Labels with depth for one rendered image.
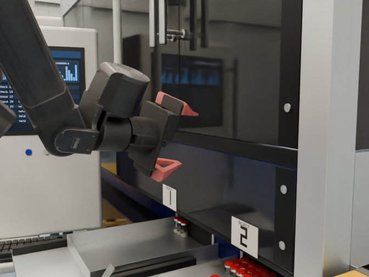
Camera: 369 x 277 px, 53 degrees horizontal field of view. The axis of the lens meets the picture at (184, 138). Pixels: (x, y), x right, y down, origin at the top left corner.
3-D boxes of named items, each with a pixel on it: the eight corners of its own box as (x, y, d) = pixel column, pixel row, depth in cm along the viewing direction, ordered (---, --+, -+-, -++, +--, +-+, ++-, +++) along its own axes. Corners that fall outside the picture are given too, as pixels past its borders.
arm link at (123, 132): (71, 136, 54) (88, 158, 51) (87, 95, 52) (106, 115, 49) (109, 139, 60) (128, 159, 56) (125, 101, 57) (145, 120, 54)
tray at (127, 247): (174, 226, 120) (174, 216, 120) (218, 256, 98) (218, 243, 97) (67, 246, 104) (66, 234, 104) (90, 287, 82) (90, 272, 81)
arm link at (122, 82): (31, 118, 52) (50, 151, 46) (57, 42, 48) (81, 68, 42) (105, 128, 60) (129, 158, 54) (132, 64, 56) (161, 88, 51)
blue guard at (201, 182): (67, 147, 233) (66, 117, 231) (295, 273, 63) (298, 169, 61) (66, 147, 232) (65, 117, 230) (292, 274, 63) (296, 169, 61)
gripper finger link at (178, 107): (175, 132, 70) (137, 128, 63) (186, 96, 68) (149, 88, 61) (200, 146, 65) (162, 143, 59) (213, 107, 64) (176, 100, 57)
